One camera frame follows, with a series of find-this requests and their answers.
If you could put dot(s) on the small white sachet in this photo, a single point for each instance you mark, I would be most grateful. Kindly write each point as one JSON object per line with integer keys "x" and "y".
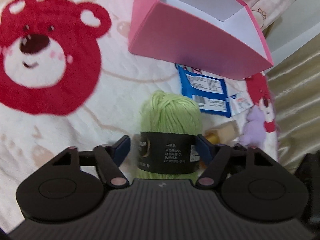
{"x": 240, "y": 102}

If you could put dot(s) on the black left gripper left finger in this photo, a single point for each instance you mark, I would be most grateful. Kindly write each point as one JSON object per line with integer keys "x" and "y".
{"x": 74, "y": 183}

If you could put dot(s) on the beige satin curtain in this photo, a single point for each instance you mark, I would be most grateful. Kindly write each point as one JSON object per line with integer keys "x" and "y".
{"x": 295, "y": 85}

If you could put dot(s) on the pink cardboard box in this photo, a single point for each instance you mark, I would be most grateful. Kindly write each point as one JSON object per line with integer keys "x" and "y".
{"x": 218, "y": 36}

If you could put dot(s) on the green yarn ball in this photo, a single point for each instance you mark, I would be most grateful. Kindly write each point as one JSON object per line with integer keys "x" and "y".
{"x": 170, "y": 113}

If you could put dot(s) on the purple plush toy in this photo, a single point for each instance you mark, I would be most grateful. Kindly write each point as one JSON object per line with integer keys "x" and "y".
{"x": 254, "y": 132}

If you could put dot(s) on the gold beige perfume bottle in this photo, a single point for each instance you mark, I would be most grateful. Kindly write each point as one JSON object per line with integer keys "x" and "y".
{"x": 222, "y": 132}

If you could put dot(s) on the blue white packet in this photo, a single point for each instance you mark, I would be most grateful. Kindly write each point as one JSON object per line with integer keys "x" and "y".
{"x": 209, "y": 93}

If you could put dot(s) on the bear print blanket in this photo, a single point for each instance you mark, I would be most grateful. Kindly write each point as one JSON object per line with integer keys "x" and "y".
{"x": 68, "y": 79}

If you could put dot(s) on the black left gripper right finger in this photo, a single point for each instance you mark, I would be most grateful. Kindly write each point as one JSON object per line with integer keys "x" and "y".
{"x": 250, "y": 183}

